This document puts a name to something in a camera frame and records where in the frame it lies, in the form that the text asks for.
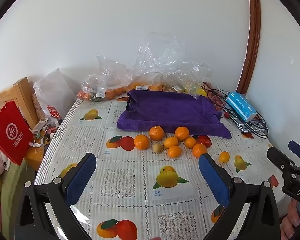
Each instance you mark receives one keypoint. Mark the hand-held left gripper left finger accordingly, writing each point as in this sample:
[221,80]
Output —
[81,177]

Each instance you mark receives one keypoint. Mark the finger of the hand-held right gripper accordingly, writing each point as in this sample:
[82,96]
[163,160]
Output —
[298,150]
[277,157]

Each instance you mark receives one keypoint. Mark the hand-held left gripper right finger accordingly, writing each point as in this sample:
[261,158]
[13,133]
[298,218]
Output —
[212,180]

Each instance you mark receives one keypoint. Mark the small orange mandarin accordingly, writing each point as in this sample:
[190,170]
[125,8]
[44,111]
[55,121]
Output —
[224,156]
[190,142]

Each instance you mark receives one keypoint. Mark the small tan round fruit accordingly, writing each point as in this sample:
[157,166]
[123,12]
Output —
[157,148]

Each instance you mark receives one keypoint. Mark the person's right hand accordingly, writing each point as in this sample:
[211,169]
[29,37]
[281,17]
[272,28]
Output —
[289,220]

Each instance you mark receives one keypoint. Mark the grey checkered cloth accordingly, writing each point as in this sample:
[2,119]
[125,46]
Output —
[247,127]

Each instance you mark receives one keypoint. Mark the fruit print tablecloth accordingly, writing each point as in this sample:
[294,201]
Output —
[130,175]

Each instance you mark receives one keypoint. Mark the wooden side table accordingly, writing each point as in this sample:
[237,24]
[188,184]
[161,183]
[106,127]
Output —
[35,157]

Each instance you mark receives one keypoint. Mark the clutter of small bottles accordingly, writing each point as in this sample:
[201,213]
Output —
[45,131]

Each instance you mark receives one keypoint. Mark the blue tissue box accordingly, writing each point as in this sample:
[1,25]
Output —
[241,106]

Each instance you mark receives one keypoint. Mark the red cherry tomato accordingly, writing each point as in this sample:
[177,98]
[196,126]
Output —
[226,115]

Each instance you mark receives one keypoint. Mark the green bedding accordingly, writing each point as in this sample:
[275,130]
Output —
[17,195]

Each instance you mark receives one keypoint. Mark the bag of red tomatoes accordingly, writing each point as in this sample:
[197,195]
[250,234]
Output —
[216,100]

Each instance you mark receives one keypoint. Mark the purple towel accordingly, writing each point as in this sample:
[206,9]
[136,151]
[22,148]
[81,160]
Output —
[170,110]

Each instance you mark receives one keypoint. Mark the dotted beige paper bag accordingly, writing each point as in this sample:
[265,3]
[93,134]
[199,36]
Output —
[38,107]

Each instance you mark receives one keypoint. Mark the red paper bag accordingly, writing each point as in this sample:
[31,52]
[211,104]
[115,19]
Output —
[11,132]

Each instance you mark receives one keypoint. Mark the white plastic bag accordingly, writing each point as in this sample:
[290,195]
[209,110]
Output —
[55,92]

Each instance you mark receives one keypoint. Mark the yellow package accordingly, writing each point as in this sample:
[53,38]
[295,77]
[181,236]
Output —
[196,90]

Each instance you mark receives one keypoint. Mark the clear bag of mandarins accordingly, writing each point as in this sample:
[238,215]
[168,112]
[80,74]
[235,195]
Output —
[100,87]

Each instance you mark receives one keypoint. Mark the bag of brown kiwis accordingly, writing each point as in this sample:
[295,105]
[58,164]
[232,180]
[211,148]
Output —
[175,88]

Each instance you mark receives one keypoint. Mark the wooden chair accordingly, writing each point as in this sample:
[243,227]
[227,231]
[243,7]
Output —
[25,95]

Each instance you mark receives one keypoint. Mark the bag of oranges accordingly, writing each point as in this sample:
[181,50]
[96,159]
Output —
[145,86]

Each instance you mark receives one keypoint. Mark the large clear plastic bag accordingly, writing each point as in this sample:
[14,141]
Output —
[162,57]

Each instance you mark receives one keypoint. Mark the brown wooden door frame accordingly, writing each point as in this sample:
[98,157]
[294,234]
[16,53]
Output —
[252,42]

